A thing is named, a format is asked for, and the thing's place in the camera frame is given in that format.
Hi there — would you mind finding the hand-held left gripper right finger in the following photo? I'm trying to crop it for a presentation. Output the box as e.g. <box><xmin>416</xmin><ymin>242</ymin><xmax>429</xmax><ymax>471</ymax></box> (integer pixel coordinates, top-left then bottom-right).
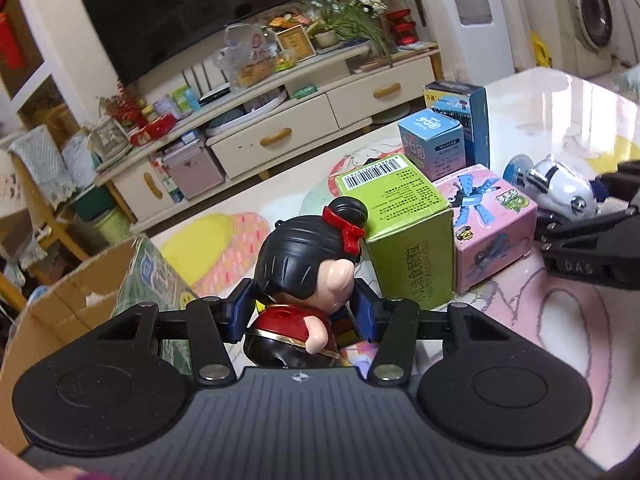
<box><xmin>350</xmin><ymin>282</ymin><xmax>508</xmax><ymax>385</ymax></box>

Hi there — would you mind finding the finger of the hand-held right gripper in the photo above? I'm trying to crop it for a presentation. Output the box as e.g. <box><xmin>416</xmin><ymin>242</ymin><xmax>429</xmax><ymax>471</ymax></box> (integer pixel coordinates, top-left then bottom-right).
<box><xmin>536</xmin><ymin>207</ymin><xmax>640</xmax><ymax>257</ymax></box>
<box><xmin>595</xmin><ymin>160</ymin><xmax>640</xmax><ymax>207</ymax></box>

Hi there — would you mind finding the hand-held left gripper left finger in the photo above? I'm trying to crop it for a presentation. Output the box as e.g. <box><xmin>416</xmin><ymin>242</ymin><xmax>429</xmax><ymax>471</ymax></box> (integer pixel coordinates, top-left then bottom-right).
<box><xmin>92</xmin><ymin>278</ymin><xmax>258</xmax><ymax>387</ymax></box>

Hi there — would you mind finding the white toy car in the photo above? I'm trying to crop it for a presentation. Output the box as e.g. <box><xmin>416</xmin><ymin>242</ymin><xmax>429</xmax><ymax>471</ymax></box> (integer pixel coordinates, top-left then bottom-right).
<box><xmin>502</xmin><ymin>155</ymin><xmax>609</xmax><ymax>224</ymax></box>

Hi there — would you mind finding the black-haired doll figurine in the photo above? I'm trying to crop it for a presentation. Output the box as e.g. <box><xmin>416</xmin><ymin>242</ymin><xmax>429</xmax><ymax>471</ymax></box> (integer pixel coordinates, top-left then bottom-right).
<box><xmin>243</xmin><ymin>196</ymin><xmax>369</xmax><ymax>369</ymax></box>

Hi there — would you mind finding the green carton box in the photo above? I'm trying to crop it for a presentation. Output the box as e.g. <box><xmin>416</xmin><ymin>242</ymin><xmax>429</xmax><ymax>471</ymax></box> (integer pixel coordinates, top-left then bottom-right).
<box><xmin>334</xmin><ymin>155</ymin><xmax>455</xmax><ymax>311</ymax></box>

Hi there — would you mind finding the light blue pink box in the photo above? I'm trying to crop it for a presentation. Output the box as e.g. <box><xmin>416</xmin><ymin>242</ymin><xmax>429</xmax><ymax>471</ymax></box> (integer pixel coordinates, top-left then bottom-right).
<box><xmin>398</xmin><ymin>108</ymin><xmax>464</xmax><ymax>181</ymax></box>

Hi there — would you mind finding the pink toy box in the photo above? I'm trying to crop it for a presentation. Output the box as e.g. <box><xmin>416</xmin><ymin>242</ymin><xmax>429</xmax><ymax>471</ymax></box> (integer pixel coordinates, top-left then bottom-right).
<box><xmin>434</xmin><ymin>164</ymin><xmax>539</xmax><ymax>295</ymax></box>

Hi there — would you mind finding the green printed pack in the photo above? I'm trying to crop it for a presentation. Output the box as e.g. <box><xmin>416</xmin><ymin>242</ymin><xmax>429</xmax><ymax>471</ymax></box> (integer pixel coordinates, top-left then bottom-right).
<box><xmin>114</xmin><ymin>235</ymin><xmax>202</xmax><ymax>377</ymax></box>

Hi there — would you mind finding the pink storage box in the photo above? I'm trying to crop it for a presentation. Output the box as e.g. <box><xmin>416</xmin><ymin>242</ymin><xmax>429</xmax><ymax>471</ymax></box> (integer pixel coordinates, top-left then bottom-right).
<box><xmin>161</xmin><ymin>139</ymin><xmax>227</xmax><ymax>202</ymax></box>

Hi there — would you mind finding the green waste bin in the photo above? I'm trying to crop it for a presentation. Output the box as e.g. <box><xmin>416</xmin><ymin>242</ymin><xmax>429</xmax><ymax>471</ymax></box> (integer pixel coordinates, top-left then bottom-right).
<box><xmin>96</xmin><ymin>206</ymin><xmax>134</xmax><ymax>244</ymax></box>

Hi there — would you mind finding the yellow plastic item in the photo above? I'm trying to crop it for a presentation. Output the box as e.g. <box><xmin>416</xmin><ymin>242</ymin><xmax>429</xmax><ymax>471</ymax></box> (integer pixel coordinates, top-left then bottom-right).
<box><xmin>529</xmin><ymin>32</ymin><xmax>549</xmax><ymax>69</ymax></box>

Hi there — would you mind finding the dark blue carton box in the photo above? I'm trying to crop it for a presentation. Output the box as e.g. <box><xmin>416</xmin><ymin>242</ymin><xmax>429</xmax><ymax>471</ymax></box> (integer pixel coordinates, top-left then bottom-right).
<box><xmin>423</xmin><ymin>81</ymin><xmax>491</xmax><ymax>171</ymax></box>

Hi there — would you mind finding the white washing machine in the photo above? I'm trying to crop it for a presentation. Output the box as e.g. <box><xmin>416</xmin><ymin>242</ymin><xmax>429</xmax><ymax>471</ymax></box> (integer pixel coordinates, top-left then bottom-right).
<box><xmin>559</xmin><ymin>0</ymin><xmax>632</xmax><ymax>77</ymax></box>

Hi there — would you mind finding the brown cardboard box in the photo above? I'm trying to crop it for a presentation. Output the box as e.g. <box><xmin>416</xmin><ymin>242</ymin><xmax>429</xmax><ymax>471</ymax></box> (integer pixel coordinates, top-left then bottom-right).
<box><xmin>0</xmin><ymin>237</ymin><xmax>147</xmax><ymax>457</ymax></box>

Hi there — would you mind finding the white TV cabinet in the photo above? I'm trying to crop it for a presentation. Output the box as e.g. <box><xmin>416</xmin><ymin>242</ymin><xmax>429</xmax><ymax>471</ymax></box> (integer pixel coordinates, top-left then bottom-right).
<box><xmin>94</xmin><ymin>46</ymin><xmax>444</xmax><ymax>227</ymax></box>

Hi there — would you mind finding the red gift box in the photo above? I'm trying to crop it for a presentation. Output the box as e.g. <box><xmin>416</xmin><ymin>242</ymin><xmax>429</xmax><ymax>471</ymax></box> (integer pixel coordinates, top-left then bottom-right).
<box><xmin>129</xmin><ymin>112</ymin><xmax>179</xmax><ymax>147</ymax></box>

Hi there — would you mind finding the black white router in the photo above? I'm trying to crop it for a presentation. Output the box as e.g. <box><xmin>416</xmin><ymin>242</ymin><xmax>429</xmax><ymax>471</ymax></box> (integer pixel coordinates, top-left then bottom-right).
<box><xmin>199</xmin><ymin>87</ymin><xmax>232</xmax><ymax>107</ymax></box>

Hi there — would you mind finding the glass plant vase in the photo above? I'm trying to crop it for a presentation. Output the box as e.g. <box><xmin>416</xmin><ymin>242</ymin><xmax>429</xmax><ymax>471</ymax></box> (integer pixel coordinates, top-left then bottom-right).
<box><xmin>92</xmin><ymin>115</ymin><xmax>132</xmax><ymax>159</ymax></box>

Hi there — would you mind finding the white standing air conditioner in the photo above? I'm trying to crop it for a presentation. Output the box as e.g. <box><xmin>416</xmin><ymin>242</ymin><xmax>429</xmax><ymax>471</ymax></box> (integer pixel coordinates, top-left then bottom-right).
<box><xmin>414</xmin><ymin>0</ymin><xmax>517</xmax><ymax>82</ymax></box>

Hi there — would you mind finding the red berry branch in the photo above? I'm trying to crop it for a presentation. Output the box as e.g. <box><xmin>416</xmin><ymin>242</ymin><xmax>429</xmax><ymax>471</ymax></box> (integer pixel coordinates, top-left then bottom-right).
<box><xmin>99</xmin><ymin>81</ymin><xmax>149</xmax><ymax>127</ymax></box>

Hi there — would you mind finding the wooden chair with grey cloth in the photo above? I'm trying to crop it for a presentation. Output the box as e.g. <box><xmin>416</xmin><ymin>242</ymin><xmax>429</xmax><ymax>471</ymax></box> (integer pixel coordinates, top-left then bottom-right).
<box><xmin>7</xmin><ymin>125</ymin><xmax>78</xmax><ymax>263</ymax></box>

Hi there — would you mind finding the clear plastic bag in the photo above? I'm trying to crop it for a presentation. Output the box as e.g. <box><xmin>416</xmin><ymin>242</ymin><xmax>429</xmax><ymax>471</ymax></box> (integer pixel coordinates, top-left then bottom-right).
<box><xmin>214</xmin><ymin>22</ymin><xmax>279</xmax><ymax>89</ymax></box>

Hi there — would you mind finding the red ornament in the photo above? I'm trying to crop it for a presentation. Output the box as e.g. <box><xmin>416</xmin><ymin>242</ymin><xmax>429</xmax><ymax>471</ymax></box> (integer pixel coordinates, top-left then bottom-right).
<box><xmin>384</xmin><ymin>7</ymin><xmax>419</xmax><ymax>49</ymax></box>

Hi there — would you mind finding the spider plant in white pot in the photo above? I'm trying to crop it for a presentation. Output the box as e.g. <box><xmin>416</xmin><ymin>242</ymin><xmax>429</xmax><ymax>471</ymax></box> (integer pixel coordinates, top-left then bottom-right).
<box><xmin>306</xmin><ymin>7</ymin><xmax>397</xmax><ymax>63</ymax></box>

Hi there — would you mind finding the black television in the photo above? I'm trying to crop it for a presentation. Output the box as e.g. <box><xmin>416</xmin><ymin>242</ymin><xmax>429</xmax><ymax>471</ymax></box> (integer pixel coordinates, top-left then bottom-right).
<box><xmin>77</xmin><ymin>0</ymin><xmax>339</xmax><ymax>89</ymax></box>

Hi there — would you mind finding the gold picture frame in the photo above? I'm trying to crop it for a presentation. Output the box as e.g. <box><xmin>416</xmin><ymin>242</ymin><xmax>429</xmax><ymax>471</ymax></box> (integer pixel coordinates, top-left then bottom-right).
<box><xmin>274</xmin><ymin>25</ymin><xmax>316</xmax><ymax>59</ymax></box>

